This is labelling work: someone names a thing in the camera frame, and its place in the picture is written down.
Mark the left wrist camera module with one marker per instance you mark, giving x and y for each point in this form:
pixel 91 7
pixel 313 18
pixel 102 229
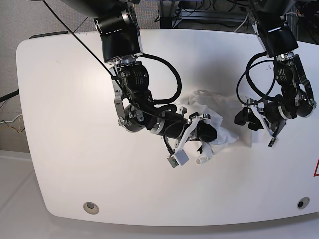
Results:
pixel 273 141

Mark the black equipment rack frame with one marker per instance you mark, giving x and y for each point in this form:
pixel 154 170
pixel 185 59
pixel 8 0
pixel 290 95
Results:
pixel 206 12

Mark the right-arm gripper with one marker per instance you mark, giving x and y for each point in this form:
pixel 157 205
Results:
pixel 171 124

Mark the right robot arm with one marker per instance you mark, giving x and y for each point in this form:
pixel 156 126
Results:
pixel 116 22

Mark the white printed T-shirt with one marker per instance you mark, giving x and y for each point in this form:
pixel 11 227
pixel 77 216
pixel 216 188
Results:
pixel 222 111

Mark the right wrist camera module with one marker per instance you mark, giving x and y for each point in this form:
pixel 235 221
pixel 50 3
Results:
pixel 179 158

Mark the right table grommet hole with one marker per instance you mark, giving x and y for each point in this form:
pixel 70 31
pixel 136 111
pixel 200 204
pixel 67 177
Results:
pixel 303 202

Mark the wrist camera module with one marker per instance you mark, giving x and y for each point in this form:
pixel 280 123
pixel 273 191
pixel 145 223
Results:
pixel 179 158
pixel 273 141

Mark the left table grommet hole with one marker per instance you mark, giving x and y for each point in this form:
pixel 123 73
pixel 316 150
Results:
pixel 91 208

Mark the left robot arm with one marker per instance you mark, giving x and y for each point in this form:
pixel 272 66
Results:
pixel 269 21

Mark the table grommet hole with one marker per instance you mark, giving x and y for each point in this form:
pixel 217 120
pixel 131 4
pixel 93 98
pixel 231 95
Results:
pixel 303 202
pixel 91 208

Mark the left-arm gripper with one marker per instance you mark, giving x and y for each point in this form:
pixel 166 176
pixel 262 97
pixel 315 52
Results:
pixel 272 117

